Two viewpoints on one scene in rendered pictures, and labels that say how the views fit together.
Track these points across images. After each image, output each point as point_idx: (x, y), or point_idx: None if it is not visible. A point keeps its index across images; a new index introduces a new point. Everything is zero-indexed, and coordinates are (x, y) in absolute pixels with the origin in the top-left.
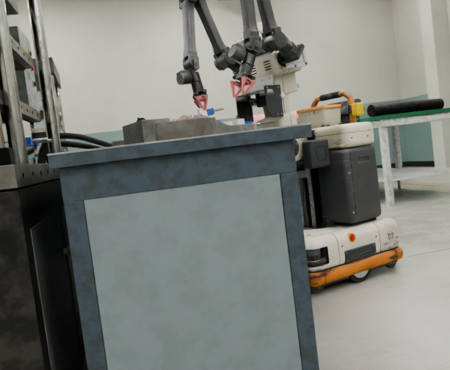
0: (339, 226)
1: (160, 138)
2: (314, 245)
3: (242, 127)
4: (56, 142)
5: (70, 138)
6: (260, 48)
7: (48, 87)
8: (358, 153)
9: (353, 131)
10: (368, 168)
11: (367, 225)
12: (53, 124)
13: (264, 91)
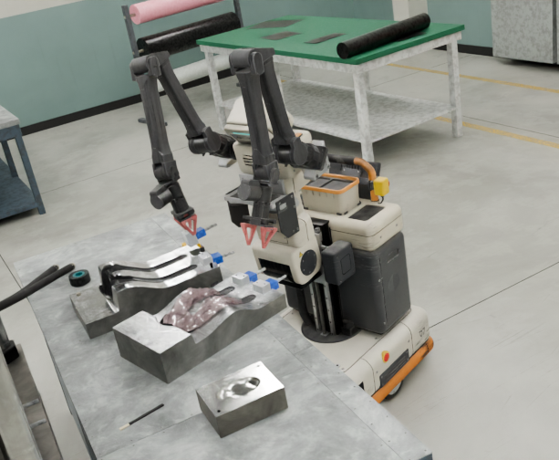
0: (366, 334)
1: (222, 431)
2: None
3: (274, 304)
4: (2, 334)
5: (8, 307)
6: (278, 178)
7: None
8: (388, 252)
9: (382, 227)
10: (398, 263)
11: (398, 331)
12: None
13: (276, 209)
